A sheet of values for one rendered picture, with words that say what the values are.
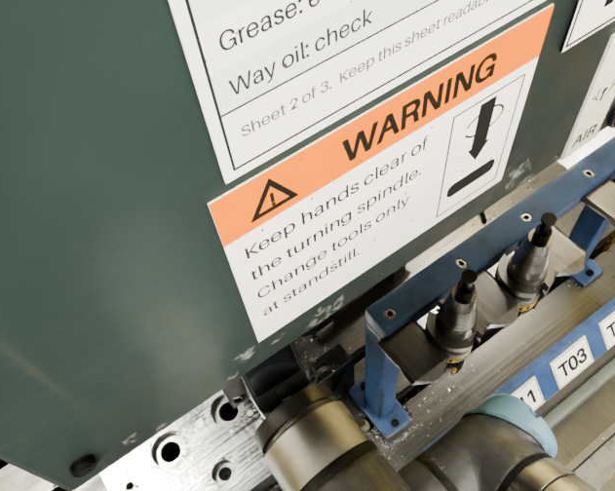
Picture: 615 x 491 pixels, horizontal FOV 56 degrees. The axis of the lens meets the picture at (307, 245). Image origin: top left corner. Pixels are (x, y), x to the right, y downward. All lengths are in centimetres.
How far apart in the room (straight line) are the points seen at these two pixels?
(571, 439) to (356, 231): 95
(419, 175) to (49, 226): 16
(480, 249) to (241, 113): 58
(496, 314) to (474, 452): 20
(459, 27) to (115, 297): 15
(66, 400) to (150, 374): 3
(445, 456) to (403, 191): 33
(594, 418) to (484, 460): 68
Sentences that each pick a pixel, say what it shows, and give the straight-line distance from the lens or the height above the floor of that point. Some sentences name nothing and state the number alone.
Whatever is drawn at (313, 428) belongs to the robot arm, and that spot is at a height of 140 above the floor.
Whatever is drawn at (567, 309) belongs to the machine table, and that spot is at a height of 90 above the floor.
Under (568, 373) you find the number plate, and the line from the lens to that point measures 101.
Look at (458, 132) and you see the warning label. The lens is 26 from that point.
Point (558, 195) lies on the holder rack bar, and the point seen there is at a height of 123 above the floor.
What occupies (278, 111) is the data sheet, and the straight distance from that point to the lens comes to 18.
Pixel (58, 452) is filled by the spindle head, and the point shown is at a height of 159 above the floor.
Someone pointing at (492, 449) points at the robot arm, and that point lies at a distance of 54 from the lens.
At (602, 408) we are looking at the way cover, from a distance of 122.
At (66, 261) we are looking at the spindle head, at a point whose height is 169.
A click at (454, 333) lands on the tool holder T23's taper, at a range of 65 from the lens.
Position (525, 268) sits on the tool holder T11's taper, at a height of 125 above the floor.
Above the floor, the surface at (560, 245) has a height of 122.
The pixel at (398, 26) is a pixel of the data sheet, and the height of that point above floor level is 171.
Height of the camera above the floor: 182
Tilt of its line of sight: 56 degrees down
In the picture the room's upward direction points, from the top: 8 degrees counter-clockwise
